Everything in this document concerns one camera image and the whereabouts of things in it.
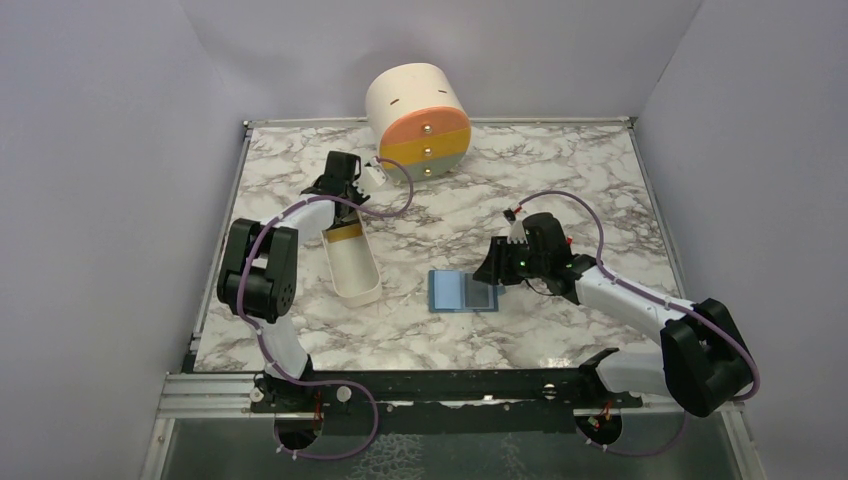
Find long white card tray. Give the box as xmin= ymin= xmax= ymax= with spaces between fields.
xmin=322 ymin=211 xmax=382 ymax=308

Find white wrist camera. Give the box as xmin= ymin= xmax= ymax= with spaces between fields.
xmin=358 ymin=159 xmax=389 ymax=194
xmin=507 ymin=218 xmax=528 ymax=245

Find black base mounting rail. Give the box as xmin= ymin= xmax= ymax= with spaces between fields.
xmin=250 ymin=368 xmax=642 ymax=436

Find round three-drawer mini cabinet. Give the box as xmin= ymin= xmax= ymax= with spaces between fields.
xmin=365 ymin=63 xmax=472 ymax=183

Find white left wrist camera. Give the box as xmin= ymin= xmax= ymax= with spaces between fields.
xmin=358 ymin=159 xmax=389 ymax=194

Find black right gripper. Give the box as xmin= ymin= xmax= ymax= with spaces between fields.
xmin=473 ymin=235 xmax=548 ymax=285

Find blue leather card holder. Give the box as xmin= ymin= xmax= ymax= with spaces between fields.
xmin=428 ymin=270 xmax=505 ymax=313

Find gold card in tray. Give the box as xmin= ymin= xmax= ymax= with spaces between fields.
xmin=325 ymin=223 xmax=363 ymax=243

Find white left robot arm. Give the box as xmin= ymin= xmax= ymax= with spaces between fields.
xmin=216 ymin=151 xmax=380 ymax=411

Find grey silver credit card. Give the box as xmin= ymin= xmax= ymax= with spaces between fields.
xmin=463 ymin=273 xmax=498 ymax=312

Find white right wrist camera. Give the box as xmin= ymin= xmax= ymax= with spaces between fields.
xmin=507 ymin=218 xmax=528 ymax=245

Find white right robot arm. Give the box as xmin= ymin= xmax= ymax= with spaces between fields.
xmin=473 ymin=213 xmax=756 ymax=417

